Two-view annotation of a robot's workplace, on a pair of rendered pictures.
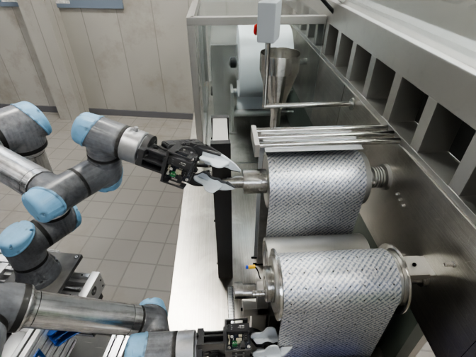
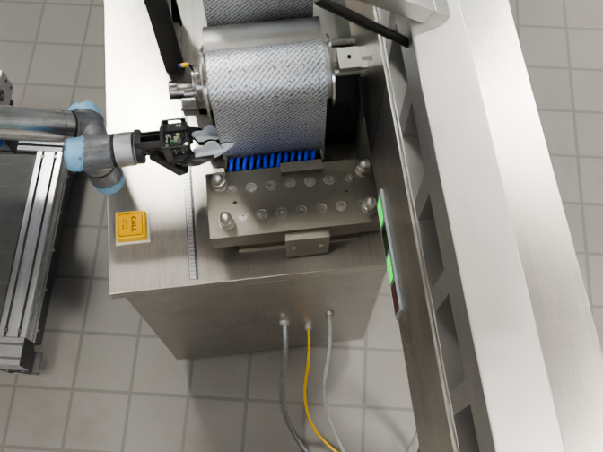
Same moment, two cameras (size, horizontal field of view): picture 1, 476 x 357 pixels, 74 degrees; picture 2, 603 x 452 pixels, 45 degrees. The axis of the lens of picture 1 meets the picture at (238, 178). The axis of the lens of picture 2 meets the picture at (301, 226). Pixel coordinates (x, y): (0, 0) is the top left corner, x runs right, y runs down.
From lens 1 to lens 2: 0.85 m
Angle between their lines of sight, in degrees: 32
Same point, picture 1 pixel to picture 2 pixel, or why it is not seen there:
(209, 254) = (152, 39)
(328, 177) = not seen: outside the picture
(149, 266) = (72, 48)
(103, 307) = (30, 115)
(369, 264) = (297, 59)
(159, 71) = not seen: outside the picture
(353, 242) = (304, 30)
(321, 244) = (267, 33)
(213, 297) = (161, 97)
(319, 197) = not seen: outside the picture
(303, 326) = (239, 122)
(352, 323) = (288, 117)
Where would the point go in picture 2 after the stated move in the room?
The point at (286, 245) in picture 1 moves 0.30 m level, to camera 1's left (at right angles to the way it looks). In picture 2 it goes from (225, 37) to (84, 44)
